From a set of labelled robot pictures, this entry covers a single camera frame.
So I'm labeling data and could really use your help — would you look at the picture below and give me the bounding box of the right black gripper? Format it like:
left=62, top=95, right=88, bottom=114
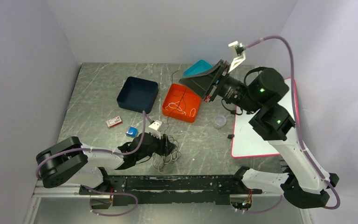
left=179, top=59, right=261, bottom=114

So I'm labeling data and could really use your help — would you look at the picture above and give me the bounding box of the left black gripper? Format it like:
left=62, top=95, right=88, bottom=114
left=136, top=131, right=177, bottom=161

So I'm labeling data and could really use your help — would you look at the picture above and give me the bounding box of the thin cable pile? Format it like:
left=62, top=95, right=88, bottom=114
left=151, top=122, right=183, bottom=171

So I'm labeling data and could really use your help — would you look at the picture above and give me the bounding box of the black thin cable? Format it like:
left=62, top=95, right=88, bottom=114
left=171, top=70, right=189, bottom=114

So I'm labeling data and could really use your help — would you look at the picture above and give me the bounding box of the white thin cable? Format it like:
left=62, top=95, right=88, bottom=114
left=165, top=100, right=198, bottom=118

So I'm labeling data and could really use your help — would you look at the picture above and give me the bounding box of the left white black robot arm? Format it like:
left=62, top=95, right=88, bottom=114
left=36, top=133, right=176, bottom=194

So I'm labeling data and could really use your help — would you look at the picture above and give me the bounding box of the teal square bin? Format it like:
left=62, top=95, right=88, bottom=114
left=182, top=60, right=213, bottom=77

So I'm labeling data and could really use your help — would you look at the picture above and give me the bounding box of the orange square bin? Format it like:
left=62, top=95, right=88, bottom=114
left=161, top=84, right=201, bottom=123

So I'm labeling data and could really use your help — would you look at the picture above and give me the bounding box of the small blue object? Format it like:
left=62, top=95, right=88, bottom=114
left=125, top=126, right=138, bottom=138

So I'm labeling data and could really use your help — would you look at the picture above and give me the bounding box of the clear small round container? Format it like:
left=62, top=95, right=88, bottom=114
left=213, top=115, right=227, bottom=129

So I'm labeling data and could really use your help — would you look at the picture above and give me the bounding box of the red white small box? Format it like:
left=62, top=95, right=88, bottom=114
left=106, top=116, right=123, bottom=128

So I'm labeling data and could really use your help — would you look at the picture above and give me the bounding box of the dark navy square bin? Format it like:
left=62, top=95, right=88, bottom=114
left=117, top=77, right=159, bottom=114

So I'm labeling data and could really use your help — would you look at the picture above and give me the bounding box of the pink framed whiteboard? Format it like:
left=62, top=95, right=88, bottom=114
left=230, top=77, right=303, bottom=159

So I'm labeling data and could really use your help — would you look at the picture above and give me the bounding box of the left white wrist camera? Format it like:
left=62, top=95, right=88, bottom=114
left=146, top=120, right=168, bottom=140

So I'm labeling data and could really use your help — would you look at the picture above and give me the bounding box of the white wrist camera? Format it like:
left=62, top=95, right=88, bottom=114
left=228, top=41, right=246, bottom=73
left=146, top=120, right=168, bottom=140

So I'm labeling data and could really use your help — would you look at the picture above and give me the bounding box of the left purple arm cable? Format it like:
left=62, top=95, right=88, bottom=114
left=35, top=111, right=153, bottom=181

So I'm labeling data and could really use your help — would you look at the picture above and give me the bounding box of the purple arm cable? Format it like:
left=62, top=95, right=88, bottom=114
left=35, top=111, right=153, bottom=181
left=244, top=35, right=341, bottom=210

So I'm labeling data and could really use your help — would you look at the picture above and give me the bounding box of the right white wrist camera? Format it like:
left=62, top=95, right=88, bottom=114
left=228, top=41, right=246, bottom=73

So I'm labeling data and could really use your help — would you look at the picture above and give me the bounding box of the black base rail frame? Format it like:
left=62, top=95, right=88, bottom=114
left=79, top=166, right=262, bottom=206

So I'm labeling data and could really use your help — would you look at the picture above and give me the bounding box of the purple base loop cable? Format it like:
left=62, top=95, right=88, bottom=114
left=80, top=185, right=139, bottom=217

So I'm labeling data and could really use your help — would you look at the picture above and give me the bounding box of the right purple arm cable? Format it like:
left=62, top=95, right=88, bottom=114
left=244, top=35, right=341, bottom=210

